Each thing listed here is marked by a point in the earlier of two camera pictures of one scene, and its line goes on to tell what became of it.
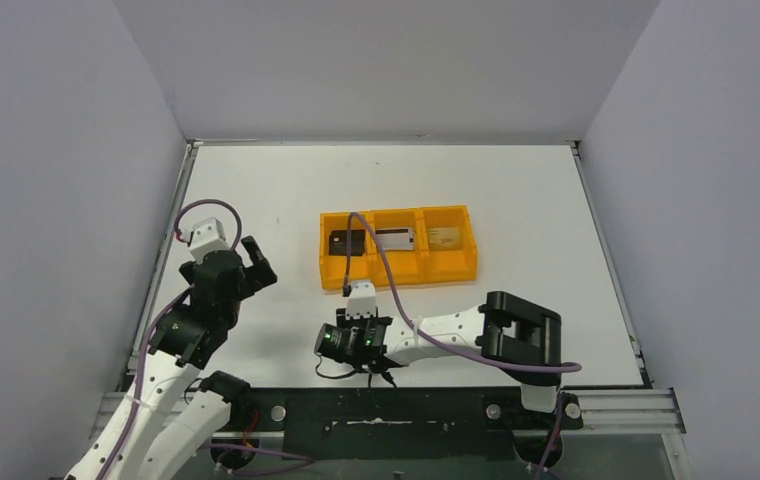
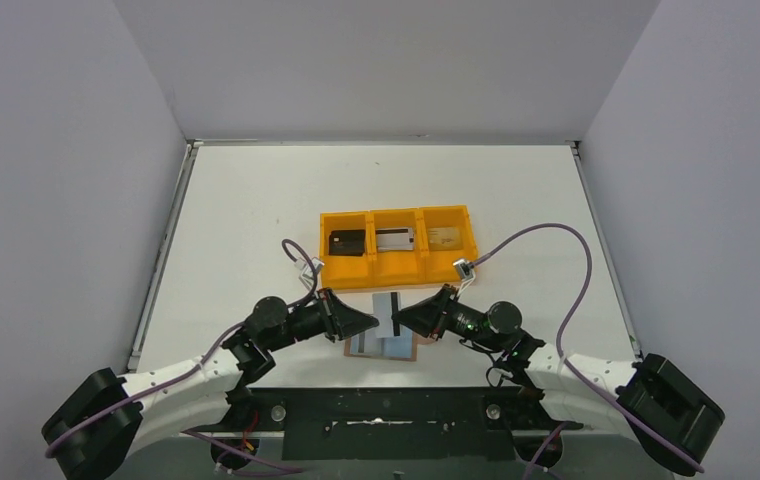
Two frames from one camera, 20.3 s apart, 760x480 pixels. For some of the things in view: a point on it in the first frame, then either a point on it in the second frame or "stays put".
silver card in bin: [396, 238] stays put
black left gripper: [251, 266] → [329, 315]
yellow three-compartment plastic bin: [423, 245] stays put
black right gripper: [349, 322] → [428, 316]
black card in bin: [337, 242] stays put
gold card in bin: [444, 238] stays put
